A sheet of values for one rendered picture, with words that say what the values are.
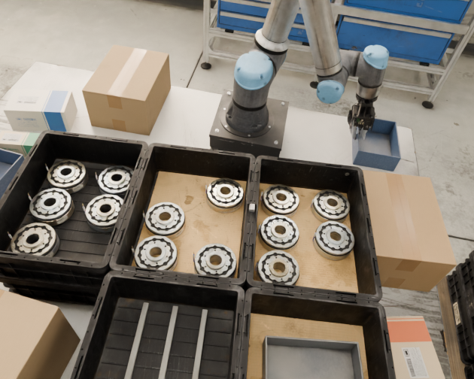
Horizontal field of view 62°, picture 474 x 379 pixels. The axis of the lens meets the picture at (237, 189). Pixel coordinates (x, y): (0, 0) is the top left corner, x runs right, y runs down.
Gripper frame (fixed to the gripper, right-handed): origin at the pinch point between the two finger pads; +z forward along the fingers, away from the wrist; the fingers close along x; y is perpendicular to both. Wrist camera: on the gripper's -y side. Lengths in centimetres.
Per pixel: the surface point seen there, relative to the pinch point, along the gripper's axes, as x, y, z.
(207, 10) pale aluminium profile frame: -96, -134, 18
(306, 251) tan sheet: -13, 60, -10
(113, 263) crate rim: -54, 80, -25
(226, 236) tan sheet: -35, 61, -12
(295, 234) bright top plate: -17, 57, -13
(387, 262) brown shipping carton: 8, 58, -7
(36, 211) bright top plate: -82, 68, -22
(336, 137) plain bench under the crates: -6.9, -3.1, 4.4
